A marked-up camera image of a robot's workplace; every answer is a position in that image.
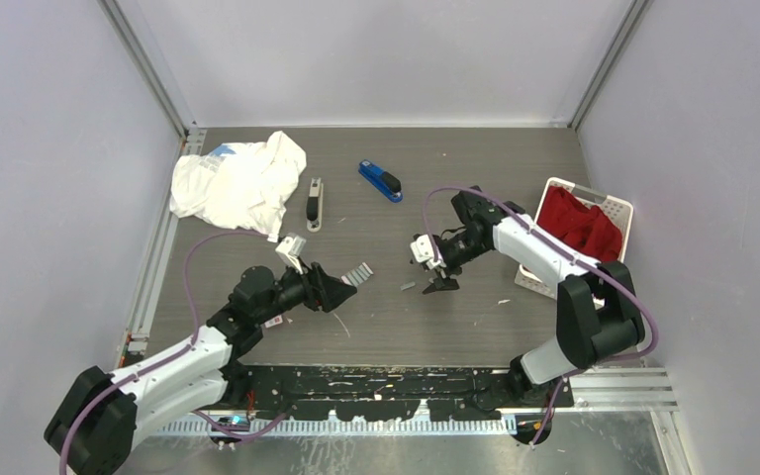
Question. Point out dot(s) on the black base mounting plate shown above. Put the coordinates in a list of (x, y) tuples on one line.
[(380, 394)]

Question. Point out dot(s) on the red cloth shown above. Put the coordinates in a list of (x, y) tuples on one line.
[(587, 230)]

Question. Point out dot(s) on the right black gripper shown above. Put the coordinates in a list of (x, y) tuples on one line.
[(442, 284)]

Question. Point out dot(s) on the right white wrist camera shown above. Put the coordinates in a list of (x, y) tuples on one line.
[(424, 253)]

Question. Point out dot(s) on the staple box lid sleeve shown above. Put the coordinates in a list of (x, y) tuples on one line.
[(275, 321)]

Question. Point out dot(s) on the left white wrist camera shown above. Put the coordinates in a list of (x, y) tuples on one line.
[(289, 249)]

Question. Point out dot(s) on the white crumpled t-shirt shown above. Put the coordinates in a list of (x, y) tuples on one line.
[(239, 185)]

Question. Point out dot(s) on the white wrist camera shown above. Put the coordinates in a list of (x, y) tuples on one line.
[(289, 249), (424, 253)]

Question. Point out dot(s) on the white perforated cable rail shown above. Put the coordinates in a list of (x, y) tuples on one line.
[(418, 426)]

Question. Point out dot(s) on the box of staples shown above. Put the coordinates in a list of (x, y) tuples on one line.
[(358, 275)]

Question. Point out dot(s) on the blue black stapler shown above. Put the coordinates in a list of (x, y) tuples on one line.
[(385, 182)]

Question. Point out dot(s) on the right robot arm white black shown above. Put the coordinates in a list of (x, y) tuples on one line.
[(598, 317)]

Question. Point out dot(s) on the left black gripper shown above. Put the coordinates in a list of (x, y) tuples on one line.
[(334, 291)]

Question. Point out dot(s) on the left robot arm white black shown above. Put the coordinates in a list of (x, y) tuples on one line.
[(105, 415)]

